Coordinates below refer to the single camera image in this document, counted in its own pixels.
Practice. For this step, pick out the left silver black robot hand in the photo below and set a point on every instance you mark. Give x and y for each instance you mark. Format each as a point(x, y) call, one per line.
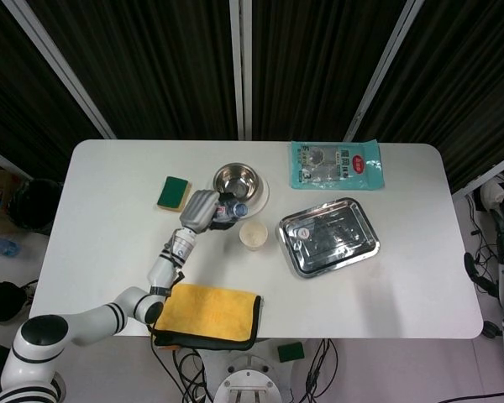
point(197, 210)

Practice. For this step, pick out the clear plastic water bottle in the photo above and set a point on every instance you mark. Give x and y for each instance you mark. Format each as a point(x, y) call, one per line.
point(237, 208)

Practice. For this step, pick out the white paper cup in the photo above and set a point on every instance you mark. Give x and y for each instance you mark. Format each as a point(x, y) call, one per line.
point(253, 235)

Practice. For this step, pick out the white bottle cap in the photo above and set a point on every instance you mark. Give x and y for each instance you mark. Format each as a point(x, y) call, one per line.
point(304, 234)

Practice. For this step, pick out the green yellow sponge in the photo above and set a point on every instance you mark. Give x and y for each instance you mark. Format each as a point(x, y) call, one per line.
point(172, 191)

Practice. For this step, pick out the stainless steel bowl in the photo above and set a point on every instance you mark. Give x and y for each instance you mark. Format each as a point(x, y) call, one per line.
point(239, 176)

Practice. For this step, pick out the white round plate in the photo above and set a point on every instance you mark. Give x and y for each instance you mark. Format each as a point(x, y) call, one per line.
point(262, 197)

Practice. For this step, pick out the white black background robot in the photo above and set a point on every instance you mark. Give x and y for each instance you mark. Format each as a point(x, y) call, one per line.
point(493, 195)

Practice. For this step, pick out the yellow black-edged microfiber towel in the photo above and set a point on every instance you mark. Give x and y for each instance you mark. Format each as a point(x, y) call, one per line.
point(210, 310)

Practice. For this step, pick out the stainless steel tray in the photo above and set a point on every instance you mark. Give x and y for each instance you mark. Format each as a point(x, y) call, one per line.
point(332, 239)

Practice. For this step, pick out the black pleated curtain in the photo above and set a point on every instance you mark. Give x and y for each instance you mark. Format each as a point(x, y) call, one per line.
point(151, 63)
point(311, 63)
point(466, 84)
point(17, 84)

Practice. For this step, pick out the black bag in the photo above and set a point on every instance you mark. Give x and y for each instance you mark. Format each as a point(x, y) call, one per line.
point(33, 201)

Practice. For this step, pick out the teal packaged dishcloth bag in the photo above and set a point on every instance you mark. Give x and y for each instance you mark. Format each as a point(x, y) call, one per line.
point(361, 176)

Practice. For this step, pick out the small dark green sponge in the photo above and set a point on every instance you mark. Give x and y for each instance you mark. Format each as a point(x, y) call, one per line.
point(290, 352)

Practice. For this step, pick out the white partition frame rail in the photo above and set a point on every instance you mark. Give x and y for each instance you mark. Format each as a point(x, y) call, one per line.
point(4, 158)
point(487, 172)

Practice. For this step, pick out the white partition post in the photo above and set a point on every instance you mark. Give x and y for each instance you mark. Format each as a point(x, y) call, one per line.
point(59, 67)
point(382, 63)
point(240, 63)

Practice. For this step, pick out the grey round robot pedestal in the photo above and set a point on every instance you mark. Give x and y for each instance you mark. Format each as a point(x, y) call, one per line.
point(252, 378)

